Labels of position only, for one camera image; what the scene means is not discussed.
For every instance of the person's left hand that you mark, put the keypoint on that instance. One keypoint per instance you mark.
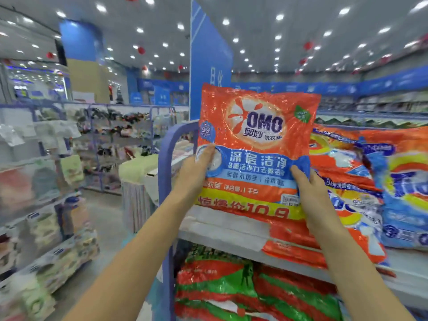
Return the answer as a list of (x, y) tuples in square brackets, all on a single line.
[(194, 173)]

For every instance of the person's right hand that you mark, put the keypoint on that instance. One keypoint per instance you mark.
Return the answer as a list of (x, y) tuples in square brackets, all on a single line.
[(316, 207)]

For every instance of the orange blue detergent bag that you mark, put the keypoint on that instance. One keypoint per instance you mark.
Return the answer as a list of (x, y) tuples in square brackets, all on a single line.
[(257, 130), (287, 244)]

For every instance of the orange yellow-swirl detergent bag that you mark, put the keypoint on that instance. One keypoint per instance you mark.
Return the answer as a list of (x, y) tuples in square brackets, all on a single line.
[(344, 157), (408, 190)]

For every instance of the grey blue-framed shelf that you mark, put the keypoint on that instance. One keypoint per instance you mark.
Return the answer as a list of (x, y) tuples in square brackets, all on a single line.
[(227, 230)]

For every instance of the red green detergent bag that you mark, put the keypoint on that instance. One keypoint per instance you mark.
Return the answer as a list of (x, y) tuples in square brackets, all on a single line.
[(294, 297), (214, 274)]

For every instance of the person's right forearm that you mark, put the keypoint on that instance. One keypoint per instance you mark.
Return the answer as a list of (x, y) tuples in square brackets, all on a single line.
[(354, 280)]

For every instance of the person's left forearm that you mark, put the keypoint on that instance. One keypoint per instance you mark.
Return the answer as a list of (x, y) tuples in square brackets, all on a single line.
[(133, 264)]

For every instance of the stack of yellow-green cloths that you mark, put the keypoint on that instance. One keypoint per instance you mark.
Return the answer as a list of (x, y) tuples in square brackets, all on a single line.
[(137, 168)]

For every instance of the row of house-shaped cartons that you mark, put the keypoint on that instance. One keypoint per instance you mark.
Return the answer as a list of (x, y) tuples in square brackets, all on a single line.
[(367, 121)]

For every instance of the blue hanging aisle sign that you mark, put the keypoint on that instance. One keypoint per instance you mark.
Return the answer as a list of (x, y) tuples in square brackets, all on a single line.
[(210, 56)]

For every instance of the group of red lanterns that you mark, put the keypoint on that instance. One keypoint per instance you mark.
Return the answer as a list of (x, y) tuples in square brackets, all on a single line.
[(141, 50)]

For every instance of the blue tan pillar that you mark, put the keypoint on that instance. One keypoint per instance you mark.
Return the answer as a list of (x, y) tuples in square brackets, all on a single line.
[(83, 43)]

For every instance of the group of ceiling spotlights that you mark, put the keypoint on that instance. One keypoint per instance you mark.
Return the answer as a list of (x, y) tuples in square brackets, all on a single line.
[(100, 7)]

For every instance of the blue back wall sign band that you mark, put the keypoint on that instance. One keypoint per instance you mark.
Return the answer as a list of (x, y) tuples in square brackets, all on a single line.
[(367, 85)]

